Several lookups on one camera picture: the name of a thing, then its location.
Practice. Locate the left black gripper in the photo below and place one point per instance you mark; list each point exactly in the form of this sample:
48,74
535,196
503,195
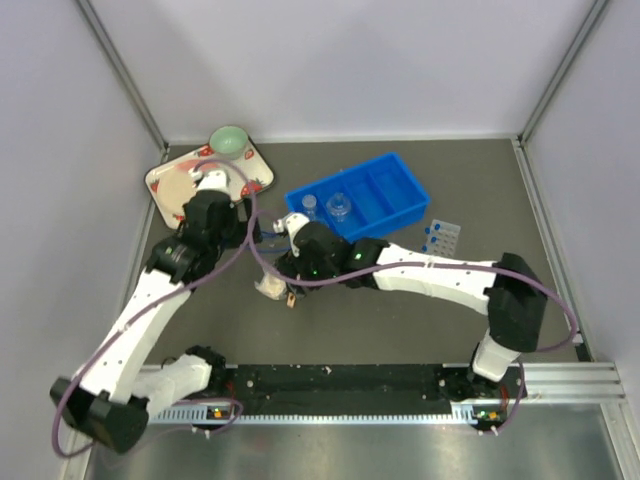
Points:
239,226

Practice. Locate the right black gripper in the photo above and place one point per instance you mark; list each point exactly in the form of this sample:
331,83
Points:
293,266

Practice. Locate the clear glass flask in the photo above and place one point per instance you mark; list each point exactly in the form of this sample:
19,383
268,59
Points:
339,207

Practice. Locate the clear glass beaker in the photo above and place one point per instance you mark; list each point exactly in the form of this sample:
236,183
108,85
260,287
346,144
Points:
310,206

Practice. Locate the blue plastic divided bin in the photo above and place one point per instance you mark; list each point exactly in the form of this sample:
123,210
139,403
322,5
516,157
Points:
385,195

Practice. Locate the clear acrylic tube rack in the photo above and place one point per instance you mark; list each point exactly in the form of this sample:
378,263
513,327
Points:
443,242

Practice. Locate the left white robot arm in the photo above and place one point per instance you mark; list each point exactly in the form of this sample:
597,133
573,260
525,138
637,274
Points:
106,400

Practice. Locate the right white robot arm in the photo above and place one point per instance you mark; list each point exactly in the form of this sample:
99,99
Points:
506,292

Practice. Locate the pink cream plate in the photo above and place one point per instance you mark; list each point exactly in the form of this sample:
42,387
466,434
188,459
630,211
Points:
175,185

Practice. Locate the blue rimmed safety goggles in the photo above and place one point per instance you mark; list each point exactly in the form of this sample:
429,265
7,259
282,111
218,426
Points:
273,243

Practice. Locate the wooden test tube clamp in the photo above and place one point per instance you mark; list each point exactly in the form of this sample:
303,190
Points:
291,300

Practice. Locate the beige crumpled glove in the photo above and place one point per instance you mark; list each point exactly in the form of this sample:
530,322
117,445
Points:
272,287

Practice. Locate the strawberry pattern tray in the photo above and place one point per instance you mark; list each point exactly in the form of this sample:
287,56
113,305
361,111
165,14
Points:
251,163

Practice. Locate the green ceramic bowl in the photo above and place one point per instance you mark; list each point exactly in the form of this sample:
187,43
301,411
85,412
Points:
228,142

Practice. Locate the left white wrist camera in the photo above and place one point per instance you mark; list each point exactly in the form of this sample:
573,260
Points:
214,180

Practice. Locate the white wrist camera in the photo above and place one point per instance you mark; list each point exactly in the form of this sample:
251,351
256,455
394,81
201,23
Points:
290,225
214,180

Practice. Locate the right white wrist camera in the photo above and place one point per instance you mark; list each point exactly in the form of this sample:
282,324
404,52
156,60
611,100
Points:
290,225

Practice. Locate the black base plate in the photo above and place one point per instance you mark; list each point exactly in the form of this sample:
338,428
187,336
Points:
348,389

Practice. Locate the grey slotted cable duct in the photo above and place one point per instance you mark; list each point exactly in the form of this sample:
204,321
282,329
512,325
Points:
217,415

